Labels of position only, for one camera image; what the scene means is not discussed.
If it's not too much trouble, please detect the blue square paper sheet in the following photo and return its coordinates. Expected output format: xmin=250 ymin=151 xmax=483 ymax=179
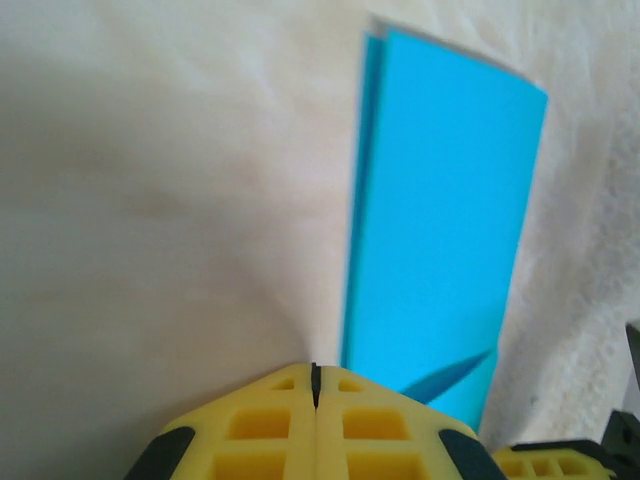
xmin=339 ymin=17 xmax=550 ymax=436

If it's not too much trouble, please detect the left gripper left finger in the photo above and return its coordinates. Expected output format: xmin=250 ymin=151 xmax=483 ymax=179
xmin=123 ymin=362 xmax=319 ymax=480

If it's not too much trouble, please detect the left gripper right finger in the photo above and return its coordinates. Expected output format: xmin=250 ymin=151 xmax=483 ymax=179
xmin=314 ymin=364 xmax=509 ymax=480

